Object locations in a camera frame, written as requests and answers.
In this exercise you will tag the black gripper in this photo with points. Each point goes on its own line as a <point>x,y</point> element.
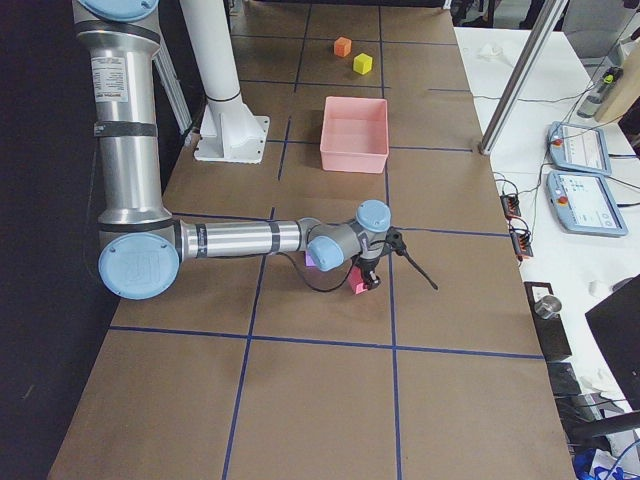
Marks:
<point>369,268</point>

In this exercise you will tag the red foam block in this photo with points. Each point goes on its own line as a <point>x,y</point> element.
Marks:
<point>356,281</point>

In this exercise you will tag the yellow foam block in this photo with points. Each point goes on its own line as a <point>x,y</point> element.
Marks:
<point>362,64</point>

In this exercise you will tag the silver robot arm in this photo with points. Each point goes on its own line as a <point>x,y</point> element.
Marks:
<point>143,245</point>

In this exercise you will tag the pink plastic bin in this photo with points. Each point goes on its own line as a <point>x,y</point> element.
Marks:
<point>354,135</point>

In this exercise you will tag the purple foam block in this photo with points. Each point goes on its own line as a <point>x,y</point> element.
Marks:
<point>309,262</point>

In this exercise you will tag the metal cup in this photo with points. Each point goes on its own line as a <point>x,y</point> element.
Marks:
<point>547,307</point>

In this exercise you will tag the white mounting pillar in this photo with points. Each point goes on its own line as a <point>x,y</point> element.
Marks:
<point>229,131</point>

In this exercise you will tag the near teach pendant tablet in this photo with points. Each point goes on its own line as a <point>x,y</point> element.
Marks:
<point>584,204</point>

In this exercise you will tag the teach pendant tablet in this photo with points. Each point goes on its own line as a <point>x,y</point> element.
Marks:
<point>578,148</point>
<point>584,204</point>

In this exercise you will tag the orange foam block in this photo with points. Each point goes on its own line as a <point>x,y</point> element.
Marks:
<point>342,47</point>

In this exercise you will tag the far teach pendant tablet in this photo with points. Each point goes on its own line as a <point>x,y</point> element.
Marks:
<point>578,148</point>

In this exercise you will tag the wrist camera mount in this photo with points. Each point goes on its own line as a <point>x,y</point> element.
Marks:
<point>394,243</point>

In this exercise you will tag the aluminium frame post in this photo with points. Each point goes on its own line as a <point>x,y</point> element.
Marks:
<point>536,41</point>

